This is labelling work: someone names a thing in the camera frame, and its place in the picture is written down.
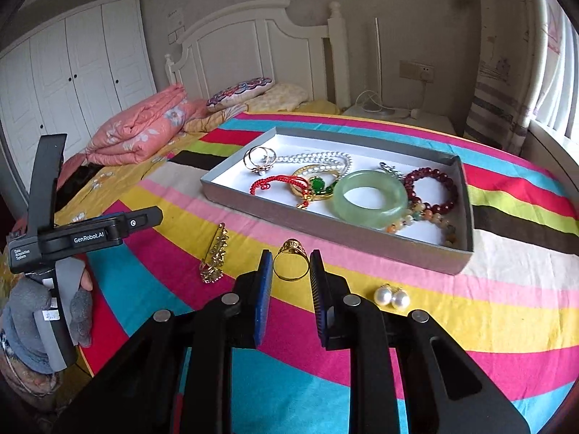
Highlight colourful striped bed sheet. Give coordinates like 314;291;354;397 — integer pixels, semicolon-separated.
79;113;578;433

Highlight grey gloved left hand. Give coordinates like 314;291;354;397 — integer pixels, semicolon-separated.
2;268;93;374

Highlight striped printed curtain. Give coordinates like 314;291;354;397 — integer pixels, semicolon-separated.
464;0;547;155

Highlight red cord bracelet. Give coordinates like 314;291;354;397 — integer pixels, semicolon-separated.
249;173;318;211

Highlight gold ring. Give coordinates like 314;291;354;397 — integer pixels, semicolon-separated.
272;238;311;282

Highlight cream yellow pillow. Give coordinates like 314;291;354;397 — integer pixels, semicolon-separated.
246;83;308;113

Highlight window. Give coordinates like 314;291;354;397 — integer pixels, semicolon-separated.
529;0;579;146

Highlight wall power socket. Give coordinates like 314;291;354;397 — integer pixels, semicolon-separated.
398;61;435;83

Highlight grey cardboard jewelry tray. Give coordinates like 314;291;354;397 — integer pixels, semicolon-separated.
201;127;474;275

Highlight multicolour stone bead bracelet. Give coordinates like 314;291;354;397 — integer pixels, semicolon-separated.
385;202;460;249

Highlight silver interlocked rings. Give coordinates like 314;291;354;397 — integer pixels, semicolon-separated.
242;145;278;176

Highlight white nightstand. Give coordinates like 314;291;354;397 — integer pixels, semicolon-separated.
343;105;456;135

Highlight embroidered patterned pillow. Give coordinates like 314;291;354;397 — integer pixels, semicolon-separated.
206;76;275;113

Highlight pink folded quilt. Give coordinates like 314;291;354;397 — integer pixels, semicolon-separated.
57;84;208;187

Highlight gold bangle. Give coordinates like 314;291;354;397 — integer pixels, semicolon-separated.
293;163;343;201

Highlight dark red bead bracelet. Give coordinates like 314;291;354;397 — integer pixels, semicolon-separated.
402;166;460;216

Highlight white charger cable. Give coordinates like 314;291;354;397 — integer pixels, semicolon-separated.
354;81;429;121

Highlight white wooden headboard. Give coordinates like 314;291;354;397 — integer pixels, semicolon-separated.
165;0;351;109

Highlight gold safety pin brooch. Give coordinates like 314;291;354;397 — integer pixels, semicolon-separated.
199;222;229;284

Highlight white pearl necklace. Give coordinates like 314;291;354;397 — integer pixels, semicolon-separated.
269;150;354;179

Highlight green jade pendant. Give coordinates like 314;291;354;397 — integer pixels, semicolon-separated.
308;176;335;197

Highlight green jade bangle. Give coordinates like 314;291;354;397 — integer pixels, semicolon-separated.
331;170;407;229

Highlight white pearl earring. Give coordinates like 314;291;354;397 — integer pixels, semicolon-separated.
373;284;393;307
390;288;410;311

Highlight white wardrobe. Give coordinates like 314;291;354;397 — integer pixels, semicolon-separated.
1;0;156;192

